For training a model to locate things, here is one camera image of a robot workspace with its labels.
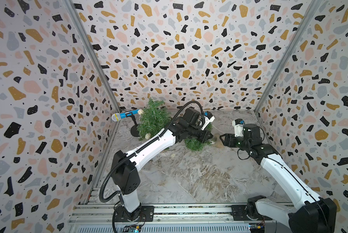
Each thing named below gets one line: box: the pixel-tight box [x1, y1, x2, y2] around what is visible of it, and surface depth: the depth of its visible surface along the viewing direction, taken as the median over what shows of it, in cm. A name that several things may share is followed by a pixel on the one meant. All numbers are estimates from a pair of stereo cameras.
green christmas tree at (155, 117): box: [137, 98, 173, 142], surface depth 77 cm
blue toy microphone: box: [111, 109, 140, 122], surface depth 92 cm
